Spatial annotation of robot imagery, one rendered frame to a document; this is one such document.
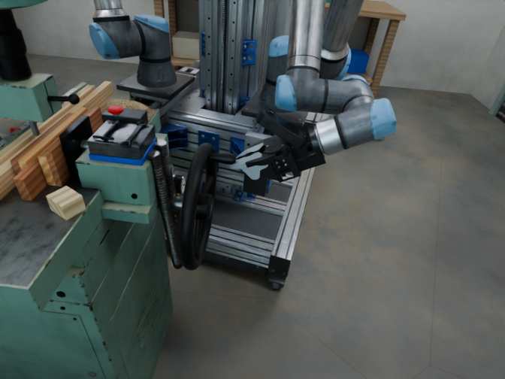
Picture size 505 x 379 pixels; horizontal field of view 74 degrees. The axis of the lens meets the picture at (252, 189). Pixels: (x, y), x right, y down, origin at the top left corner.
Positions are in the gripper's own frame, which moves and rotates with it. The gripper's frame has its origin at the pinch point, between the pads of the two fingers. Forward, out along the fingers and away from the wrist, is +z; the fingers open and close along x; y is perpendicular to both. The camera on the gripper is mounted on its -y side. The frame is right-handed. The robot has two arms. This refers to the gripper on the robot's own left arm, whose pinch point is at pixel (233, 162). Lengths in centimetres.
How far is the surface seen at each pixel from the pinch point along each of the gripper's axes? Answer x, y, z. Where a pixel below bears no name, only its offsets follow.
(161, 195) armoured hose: -12.8, -5.3, 12.1
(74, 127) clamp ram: -10.1, -24.0, 20.4
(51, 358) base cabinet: -30, 18, 55
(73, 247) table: -28.5, -10.4, 21.4
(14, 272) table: -36.9, -14.9, 22.8
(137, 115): -4.9, -19.9, 10.6
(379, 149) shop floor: 177, 130, -40
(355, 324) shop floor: 18, 105, -3
